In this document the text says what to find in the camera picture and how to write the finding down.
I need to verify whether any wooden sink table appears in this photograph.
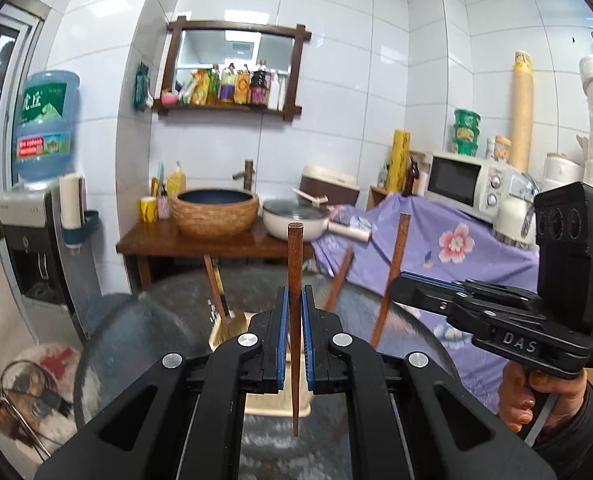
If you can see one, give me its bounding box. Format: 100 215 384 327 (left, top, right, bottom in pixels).
116 220 318 291

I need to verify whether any blue water bottle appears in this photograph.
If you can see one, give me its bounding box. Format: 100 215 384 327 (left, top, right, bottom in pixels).
14 71 81 184

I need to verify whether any white rice paddle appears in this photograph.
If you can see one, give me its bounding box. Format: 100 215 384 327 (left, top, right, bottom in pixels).
291 187 330 209

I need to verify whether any white pan with glass lid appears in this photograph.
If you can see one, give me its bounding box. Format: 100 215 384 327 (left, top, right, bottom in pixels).
262 199 373 244

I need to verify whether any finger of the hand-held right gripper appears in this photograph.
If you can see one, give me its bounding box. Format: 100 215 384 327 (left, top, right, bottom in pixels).
400 271 472 288
390 276 472 318

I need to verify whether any purple floral cloth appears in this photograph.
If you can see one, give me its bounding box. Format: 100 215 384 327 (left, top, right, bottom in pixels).
310 192 544 411

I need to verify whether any woven basin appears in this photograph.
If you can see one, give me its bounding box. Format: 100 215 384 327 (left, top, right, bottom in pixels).
170 189 260 239

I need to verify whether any yellow soap bottle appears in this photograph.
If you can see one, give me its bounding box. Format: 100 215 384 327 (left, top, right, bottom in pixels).
166 161 187 199

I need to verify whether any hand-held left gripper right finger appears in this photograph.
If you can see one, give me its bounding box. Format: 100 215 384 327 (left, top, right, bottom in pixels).
300 285 557 480

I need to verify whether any yellow roll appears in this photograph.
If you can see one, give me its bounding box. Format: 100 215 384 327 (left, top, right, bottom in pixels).
389 130 411 194

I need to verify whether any person's right forearm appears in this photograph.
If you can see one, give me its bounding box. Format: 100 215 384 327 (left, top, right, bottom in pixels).
529 377 593 480

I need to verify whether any brown wooden chopstick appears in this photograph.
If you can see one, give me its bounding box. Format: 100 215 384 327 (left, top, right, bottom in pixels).
323 247 355 313
287 222 304 437
371 212 412 348
204 255 234 326

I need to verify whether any white microwave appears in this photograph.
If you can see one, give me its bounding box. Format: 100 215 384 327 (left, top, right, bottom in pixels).
426 151 510 224

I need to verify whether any tall cardboard tube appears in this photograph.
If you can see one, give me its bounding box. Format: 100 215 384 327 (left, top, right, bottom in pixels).
509 51 535 174

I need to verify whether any dark brown bottle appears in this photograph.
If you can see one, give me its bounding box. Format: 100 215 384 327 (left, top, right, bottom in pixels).
403 159 423 197

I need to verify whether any green hanging packet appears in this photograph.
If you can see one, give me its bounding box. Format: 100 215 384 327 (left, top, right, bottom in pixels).
133 62 153 112

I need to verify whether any small wooden box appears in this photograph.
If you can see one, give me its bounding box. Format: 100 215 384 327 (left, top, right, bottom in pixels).
365 185 393 212

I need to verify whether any white paper cup stack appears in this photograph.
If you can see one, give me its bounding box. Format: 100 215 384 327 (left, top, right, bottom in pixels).
59 172 84 231

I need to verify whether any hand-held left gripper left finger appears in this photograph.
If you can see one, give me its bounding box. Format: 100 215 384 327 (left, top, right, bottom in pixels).
34 285 291 480

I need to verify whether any wooden framed mirror shelf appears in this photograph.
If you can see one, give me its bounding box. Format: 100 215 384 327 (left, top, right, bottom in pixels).
154 15 313 122

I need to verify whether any brown and white rice cooker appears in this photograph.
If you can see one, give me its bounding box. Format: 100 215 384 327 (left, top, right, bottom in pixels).
300 164 361 207

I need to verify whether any row of shelf bottles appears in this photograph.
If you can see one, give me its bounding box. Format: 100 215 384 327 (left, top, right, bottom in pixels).
176 60 290 112

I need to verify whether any wooden utensil holder box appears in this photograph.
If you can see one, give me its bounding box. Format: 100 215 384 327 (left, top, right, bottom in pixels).
209 310 313 418

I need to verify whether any grey cable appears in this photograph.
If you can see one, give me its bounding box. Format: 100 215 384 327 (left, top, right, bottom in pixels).
529 392 560 444

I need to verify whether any bamboo faucet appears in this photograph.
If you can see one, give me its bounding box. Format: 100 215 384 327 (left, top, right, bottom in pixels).
232 160 255 192

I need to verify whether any white water dispenser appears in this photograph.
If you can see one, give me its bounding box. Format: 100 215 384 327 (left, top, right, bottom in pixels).
0 187 102 343

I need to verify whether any teal wall holder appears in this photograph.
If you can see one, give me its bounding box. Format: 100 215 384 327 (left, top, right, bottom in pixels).
60 210 101 252

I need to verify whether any black wire coil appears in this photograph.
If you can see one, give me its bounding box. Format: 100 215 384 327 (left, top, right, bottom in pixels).
0 360 73 462

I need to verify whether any white red-printed bag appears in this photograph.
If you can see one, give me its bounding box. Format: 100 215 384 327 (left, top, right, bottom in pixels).
0 342 103 457

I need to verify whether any person's right hand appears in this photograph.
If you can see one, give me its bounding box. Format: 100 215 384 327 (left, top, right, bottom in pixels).
497 360 589 434

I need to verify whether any white electric kettle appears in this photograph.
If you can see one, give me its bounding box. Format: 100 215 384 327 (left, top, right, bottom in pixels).
491 194 538 249

